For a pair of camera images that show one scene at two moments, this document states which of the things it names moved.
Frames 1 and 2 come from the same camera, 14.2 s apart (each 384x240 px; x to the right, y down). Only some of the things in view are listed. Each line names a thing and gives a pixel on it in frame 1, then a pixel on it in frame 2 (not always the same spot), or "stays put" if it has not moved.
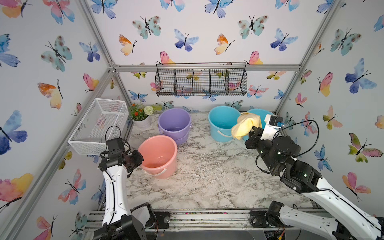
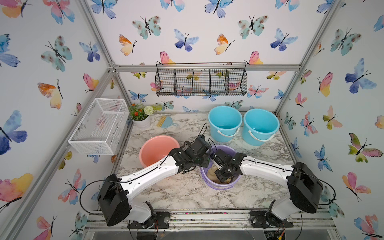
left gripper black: (137, 157) → (205, 162)
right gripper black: (255, 141) → (220, 177)
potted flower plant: (140, 115) stays put
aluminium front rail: (209, 221) stays put
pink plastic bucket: (160, 154) stays put
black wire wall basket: (201, 79) stays put
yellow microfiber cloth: (245, 122) → (212, 175)
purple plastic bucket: (176, 123) → (213, 184)
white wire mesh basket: (106, 118) stays put
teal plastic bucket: (222, 119) stays put
